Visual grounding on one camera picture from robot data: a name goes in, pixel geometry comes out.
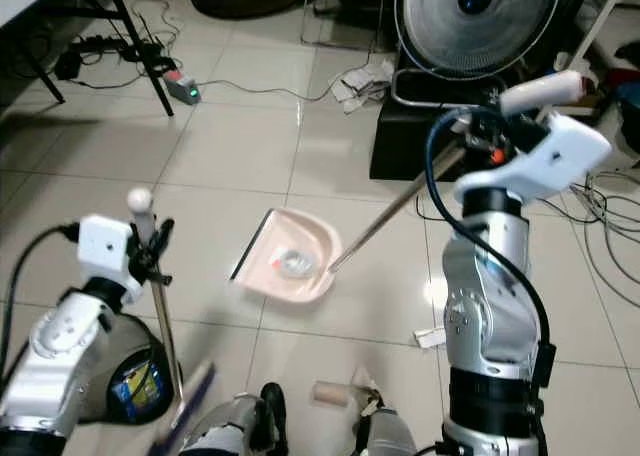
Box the pink long-handled dustpan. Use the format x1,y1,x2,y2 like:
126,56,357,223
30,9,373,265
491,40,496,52
231,70,587,306

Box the brown cardboard roll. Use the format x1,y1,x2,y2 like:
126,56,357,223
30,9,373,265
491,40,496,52
313,380,352,408

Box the thin white floor cable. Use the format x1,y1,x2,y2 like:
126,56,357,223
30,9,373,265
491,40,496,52
200,74,337,103

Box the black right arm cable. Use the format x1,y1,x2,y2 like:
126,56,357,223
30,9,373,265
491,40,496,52
423,106,559,392

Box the broom with metal handle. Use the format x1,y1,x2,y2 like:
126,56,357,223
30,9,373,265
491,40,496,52
125,187,221,449

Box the crumpled clear plastic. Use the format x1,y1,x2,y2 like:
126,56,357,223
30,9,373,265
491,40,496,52
278,248,321,278

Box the white slanted pole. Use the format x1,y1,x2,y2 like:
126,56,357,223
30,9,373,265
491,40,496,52
568,0,623,75

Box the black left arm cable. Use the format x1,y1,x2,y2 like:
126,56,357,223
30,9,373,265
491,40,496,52
0,222,83,357

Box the white paper scrap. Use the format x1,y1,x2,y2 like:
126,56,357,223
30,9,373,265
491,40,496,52
414,327,448,350

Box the robot left leg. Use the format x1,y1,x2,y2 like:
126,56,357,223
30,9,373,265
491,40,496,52
182,381,289,456

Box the crumpled white paper pile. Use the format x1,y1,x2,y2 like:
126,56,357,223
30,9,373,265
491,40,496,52
332,58,397,113

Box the black bag with colourful label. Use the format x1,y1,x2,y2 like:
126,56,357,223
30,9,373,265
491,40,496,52
105,316,179,427

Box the tan paper scrap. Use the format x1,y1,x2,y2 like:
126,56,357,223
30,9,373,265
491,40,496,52
348,369,385,420

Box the black power adapter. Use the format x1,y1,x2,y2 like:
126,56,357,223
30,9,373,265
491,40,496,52
56,50,84,81

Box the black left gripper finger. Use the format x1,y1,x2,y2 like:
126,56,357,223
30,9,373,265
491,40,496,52
150,218,173,281

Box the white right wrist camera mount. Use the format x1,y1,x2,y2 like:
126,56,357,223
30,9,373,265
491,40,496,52
453,113,614,206

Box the robot leg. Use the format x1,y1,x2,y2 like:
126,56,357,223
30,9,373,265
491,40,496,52
355,396,423,456
182,381,289,456

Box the round grey floor fan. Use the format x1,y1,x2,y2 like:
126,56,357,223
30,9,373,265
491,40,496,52
390,0,566,111

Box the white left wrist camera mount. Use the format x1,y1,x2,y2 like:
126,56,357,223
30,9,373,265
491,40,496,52
77,213,133,283

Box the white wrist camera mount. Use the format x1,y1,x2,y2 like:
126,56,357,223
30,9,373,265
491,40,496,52
77,213,133,283
453,113,614,206

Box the robot right leg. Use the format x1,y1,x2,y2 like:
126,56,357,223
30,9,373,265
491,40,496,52
355,396,423,456

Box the tangled grey floor cables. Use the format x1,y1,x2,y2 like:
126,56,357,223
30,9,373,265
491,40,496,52
565,164,640,312

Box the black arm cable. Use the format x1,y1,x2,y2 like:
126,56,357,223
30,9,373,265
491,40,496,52
423,106,559,392
0,222,83,357

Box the black box stand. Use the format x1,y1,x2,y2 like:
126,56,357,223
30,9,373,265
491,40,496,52
369,69,471,183

